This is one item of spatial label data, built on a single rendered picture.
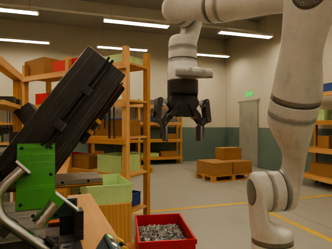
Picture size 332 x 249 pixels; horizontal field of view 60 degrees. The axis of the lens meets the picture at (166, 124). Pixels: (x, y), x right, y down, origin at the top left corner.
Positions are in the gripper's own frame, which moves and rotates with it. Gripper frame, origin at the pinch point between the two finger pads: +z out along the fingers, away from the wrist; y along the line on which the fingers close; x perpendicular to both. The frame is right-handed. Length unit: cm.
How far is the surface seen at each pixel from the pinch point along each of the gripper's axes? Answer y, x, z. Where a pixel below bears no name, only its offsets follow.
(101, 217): 7, -73, 40
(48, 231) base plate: 30, -63, 40
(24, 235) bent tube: 37, -30, 29
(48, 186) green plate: 30, -37, 16
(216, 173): -332, -511, 109
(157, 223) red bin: -16, -61, 42
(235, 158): -418, -554, 83
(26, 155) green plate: 37, -39, 6
